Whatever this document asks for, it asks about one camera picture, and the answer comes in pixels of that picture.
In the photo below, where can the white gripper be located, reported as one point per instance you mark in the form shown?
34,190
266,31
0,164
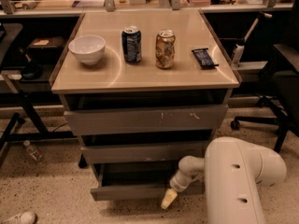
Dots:
177,184

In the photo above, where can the grey bottom drawer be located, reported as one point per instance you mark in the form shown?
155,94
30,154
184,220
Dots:
133,180

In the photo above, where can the grey drawer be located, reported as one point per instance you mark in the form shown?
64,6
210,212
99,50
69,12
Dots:
146,120
133,180
144,152

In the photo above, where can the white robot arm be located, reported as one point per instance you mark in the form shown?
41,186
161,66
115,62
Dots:
232,169

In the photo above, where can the grey top drawer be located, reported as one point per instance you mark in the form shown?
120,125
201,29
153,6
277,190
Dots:
146,120

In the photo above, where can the grey middle drawer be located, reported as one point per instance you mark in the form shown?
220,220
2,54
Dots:
144,152

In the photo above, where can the grey drawer cabinet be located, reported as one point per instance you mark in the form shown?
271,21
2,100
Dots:
114,84

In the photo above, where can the plastic water bottle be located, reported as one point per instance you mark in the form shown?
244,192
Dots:
33,151

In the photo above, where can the black office chair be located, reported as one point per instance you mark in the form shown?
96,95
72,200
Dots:
281,76

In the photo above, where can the dark blue snack bar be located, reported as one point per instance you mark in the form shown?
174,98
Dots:
202,56

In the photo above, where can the white shoe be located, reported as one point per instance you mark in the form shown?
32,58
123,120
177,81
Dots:
22,218

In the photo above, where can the orange soda can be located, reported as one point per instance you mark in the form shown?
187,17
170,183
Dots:
165,51

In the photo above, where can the white handheld tool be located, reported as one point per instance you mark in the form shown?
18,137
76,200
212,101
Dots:
240,44

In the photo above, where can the blue soda can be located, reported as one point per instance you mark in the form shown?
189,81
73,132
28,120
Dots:
131,44

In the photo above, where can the white ceramic bowl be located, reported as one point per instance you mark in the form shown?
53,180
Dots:
88,49

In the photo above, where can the black joystick device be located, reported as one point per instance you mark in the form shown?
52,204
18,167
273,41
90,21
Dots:
31,69

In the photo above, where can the black box with label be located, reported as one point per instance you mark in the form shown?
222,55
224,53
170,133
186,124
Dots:
46,47

